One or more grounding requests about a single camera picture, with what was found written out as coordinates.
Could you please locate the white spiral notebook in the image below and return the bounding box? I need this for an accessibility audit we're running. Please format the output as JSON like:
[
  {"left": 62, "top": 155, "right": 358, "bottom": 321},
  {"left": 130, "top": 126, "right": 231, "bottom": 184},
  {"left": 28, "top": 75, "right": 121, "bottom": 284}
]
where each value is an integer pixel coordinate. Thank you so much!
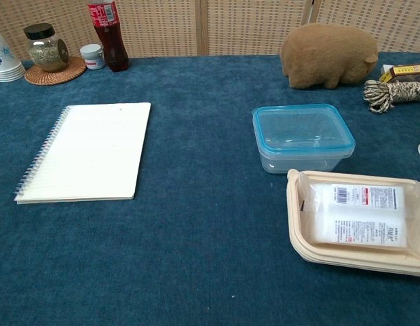
[{"left": 14, "top": 102, "right": 152, "bottom": 205}]

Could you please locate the blue velvet tablecloth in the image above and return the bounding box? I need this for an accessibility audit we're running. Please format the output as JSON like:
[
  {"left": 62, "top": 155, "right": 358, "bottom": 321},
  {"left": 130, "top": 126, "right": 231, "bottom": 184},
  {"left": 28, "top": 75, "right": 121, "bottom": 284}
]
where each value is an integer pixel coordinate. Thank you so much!
[{"left": 0, "top": 52, "right": 420, "bottom": 326}]

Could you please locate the clear container with blue lid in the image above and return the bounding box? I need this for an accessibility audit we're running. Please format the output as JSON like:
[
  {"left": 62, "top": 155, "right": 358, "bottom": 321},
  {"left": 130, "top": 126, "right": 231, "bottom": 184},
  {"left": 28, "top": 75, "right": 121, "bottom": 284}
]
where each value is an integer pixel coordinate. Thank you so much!
[{"left": 252, "top": 103, "right": 357, "bottom": 175}]

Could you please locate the beige paper pulp tray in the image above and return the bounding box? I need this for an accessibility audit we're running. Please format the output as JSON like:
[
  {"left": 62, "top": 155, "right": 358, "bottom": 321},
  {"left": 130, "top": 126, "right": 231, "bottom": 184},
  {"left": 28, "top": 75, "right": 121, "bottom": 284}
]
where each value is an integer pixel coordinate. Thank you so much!
[{"left": 286, "top": 168, "right": 420, "bottom": 278}]

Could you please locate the woven bamboo folding screen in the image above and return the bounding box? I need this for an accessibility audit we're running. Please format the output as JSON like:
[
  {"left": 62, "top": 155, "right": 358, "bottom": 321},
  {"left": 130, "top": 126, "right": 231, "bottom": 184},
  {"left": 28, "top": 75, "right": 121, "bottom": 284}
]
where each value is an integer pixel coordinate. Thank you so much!
[{"left": 0, "top": 0, "right": 420, "bottom": 62}]

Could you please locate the small white jar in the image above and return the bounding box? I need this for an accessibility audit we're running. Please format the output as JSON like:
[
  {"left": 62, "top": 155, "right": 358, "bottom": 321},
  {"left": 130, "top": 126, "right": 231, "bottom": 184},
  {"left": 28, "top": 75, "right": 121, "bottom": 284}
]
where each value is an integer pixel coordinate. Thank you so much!
[{"left": 79, "top": 43, "right": 106, "bottom": 71}]

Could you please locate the red cola bottle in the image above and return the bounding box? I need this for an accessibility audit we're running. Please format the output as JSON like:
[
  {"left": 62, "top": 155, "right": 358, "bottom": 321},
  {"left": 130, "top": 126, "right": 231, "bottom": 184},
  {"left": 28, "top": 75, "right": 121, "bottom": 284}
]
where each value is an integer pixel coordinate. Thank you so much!
[{"left": 87, "top": 0, "right": 130, "bottom": 73}]

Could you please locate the brown plush capybara toy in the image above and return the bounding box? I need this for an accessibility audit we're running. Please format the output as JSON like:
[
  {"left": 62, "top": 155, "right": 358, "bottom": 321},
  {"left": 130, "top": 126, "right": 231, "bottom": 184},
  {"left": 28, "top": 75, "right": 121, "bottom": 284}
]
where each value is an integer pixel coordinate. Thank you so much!
[{"left": 280, "top": 23, "right": 379, "bottom": 90}]

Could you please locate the white plastic packaged item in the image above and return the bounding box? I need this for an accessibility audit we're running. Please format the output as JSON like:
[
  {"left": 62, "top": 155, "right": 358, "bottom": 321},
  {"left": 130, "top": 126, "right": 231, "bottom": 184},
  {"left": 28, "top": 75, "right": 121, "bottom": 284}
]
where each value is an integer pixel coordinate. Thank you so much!
[{"left": 299, "top": 171, "right": 420, "bottom": 257}]

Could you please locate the woven rattan coaster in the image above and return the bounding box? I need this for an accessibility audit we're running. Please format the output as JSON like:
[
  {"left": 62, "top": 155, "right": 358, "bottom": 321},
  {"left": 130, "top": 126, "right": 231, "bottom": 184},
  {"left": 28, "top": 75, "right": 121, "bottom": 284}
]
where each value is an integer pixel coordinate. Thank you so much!
[{"left": 24, "top": 56, "right": 87, "bottom": 86}]

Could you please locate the glass spice jar black lid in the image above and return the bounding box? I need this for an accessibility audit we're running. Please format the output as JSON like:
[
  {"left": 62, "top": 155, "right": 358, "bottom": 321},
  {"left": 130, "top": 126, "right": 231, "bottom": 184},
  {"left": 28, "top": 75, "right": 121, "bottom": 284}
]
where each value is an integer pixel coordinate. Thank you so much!
[{"left": 23, "top": 22, "right": 69, "bottom": 73}]

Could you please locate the yellow cardboard box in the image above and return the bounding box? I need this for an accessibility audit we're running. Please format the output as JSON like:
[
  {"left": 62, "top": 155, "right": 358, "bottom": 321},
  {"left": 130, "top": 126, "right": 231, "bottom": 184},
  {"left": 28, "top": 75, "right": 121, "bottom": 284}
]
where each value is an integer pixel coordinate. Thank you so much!
[{"left": 379, "top": 63, "right": 420, "bottom": 84}]

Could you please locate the stack of floral paper cups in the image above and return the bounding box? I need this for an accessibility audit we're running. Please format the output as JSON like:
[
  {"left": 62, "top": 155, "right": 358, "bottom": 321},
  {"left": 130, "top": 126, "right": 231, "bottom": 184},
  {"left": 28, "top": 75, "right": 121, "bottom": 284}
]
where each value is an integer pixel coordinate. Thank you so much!
[{"left": 0, "top": 28, "right": 26, "bottom": 83}]

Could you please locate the bundle of speckled rope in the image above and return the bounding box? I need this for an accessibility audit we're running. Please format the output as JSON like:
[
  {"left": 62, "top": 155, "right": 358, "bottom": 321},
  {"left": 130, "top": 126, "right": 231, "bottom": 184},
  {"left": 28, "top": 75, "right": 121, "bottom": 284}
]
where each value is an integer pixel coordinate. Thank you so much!
[{"left": 362, "top": 79, "right": 420, "bottom": 114}]

